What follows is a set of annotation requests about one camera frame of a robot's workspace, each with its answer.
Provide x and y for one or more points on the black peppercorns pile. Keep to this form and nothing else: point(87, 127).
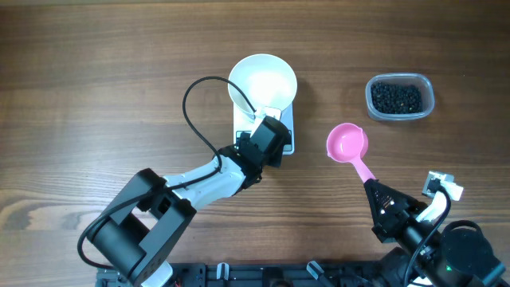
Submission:
point(396, 99)

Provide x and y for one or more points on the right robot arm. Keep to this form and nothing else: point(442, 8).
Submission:
point(460, 255)

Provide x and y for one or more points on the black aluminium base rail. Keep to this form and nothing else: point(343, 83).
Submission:
point(352, 273)

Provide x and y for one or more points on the clear plastic container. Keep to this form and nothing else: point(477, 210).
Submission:
point(424, 85)

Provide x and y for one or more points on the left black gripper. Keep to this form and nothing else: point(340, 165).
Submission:
point(275, 160)

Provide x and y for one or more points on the pink plastic measuring scoop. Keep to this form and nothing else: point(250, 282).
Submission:
point(348, 143)

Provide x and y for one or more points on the white bowl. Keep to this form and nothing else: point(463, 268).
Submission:
point(262, 80)

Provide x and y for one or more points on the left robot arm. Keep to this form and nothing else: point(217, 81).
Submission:
point(140, 227)

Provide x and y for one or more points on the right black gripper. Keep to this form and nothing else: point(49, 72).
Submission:
point(388, 222)

